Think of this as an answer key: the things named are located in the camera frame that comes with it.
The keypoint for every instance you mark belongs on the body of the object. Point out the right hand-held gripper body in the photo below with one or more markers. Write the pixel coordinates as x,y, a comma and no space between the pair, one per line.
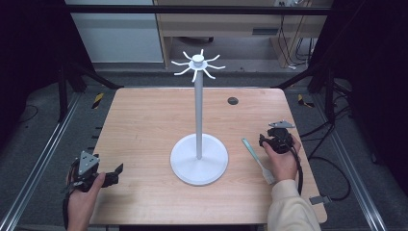
280,139

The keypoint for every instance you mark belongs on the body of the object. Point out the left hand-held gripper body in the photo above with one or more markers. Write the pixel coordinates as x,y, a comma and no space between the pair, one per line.
87,162

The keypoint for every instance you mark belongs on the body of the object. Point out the person's right hand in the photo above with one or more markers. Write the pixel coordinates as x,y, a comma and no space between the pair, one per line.
284,166

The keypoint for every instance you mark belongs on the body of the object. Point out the person's left hand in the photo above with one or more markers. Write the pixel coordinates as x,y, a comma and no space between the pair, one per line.
81,208

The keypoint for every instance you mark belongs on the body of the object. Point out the yellow black floor tape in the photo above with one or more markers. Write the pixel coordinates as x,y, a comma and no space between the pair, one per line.
97,100
303,101

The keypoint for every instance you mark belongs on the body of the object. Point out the dark round table grommet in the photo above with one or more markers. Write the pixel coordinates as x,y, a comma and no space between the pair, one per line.
233,100

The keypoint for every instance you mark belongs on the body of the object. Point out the black metal stand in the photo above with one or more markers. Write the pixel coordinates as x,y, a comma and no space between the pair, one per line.
328,93
62,93

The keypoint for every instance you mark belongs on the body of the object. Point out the white hook stand rack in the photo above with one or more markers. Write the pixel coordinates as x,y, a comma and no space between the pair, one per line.
198,112

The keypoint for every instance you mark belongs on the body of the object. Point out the grey plug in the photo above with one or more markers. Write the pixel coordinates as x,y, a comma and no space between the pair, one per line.
319,200

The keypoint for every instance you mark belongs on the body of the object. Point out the dark curtain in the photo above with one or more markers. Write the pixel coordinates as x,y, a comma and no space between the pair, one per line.
375,80
29,48

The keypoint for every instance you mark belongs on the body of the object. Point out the light wooden desk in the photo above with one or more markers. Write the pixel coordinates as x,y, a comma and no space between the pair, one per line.
224,27

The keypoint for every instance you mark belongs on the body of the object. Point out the white cabinet panel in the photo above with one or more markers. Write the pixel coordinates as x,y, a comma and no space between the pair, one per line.
118,35

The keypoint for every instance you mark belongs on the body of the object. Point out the aluminium floor rail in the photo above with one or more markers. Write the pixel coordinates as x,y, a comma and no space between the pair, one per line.
41,160
349,160

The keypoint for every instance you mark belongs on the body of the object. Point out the black horizontal frame bar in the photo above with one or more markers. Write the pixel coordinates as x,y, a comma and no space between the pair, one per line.
192,9

